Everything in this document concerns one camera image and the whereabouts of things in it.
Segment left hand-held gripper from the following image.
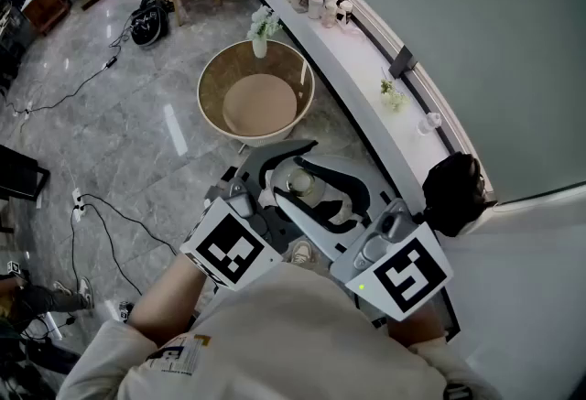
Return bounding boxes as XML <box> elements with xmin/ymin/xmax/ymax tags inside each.
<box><xmin>179</xmin><ymin>139</ymin><xmax>320</xmax><ymax>292</ymax></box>

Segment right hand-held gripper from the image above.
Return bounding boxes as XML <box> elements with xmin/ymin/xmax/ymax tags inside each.
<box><xmin>273</xmin><ymin>154</ymin><xmax>454</xmax><ymax>321</ymax></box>

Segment clear glass vase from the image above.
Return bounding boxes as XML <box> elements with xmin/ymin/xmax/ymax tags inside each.
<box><xmin>269</xmin><ymin>158</ymin><xmax>365</xmax><ymax>228</ymax></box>

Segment person's left forearm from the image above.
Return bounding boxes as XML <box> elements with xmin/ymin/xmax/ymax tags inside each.
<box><xmin>125</xmin><ymin>253</ymin><xmax>208</xmax><ymax>344</ymax></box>

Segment person's right forearm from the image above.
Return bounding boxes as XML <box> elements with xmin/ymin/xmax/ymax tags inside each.
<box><xmin>386</xmin><ymin>304</ymin><xmax>449</xmax><ymax>349</ymax></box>

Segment person's pale shoe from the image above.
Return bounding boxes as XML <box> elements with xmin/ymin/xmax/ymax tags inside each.
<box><xmin>290</xmin><ymin>240</ymin><xmax>315</xmax><ymax>266</ymax></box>

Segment round wooden tray table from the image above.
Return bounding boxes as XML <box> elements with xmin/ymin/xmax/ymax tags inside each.
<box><xmin>197</xmin><ymin>38</ymin><xmax>317</xmax><ymax>148</ymax></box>

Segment white window ledge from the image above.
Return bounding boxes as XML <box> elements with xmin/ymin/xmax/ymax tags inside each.
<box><xmin>241</xmin><ymin>0</ymin><xmax>498</xmax><ymax>225</ymax></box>

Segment small flower sprig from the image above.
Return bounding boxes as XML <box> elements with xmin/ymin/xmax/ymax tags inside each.
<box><xmin>379</xmin><ymin>78</ymin><xmax>411</xmax><ymax>114</ymax></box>

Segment white flower bunch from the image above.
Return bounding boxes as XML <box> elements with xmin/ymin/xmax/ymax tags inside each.
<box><xmin>245</xmin><ymin>4</ymin><xmax>283</xmax><ymax>42</ymax></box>

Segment person's cream shirt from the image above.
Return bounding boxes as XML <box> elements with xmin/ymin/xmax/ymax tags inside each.
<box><xmin>54</xmin><ymin>261</ymin><xmax>505</xmax><ymax>400</ymax></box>

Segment black duffel bag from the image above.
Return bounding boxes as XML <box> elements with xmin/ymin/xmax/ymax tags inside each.
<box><xmin>130</xmin><ymin>0</ymin><xmax>171</xmax><ymax>47</ymax></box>

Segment white power strip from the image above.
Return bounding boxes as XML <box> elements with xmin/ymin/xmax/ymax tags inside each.
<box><xmin>71</xmin><ymin>187</ymin><xmax>87</xmax><ymax>223</ymax></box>

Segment black chair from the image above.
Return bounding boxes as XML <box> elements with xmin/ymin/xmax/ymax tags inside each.
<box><xmin>0</xmin><ymin>144</ymin><xmax>51</xmax><ymax>234</ymax></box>

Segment wooden cabinet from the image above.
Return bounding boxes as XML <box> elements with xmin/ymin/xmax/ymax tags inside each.
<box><xmin>20</xmin><ymin>0</ymin><xmax>73</xmax><ymax>37</ymax></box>

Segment black window handle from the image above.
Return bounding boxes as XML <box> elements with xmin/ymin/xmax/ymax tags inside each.
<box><xmin>388</xmin><ymin>45</ymin><xmax>418</xmax><ymax>80</ymax></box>

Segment black power cables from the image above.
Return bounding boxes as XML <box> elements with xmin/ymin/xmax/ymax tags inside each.
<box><xmin>68</xmin><ymin>192</ymin><xmax>179</xmax><ymax>298</ymax></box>

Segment black cable with adapter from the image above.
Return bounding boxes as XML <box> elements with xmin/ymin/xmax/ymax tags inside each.
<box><xmin>0</xmin><ymin>16</ymin><xmax>134</xmax><ymax>134</ymax></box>

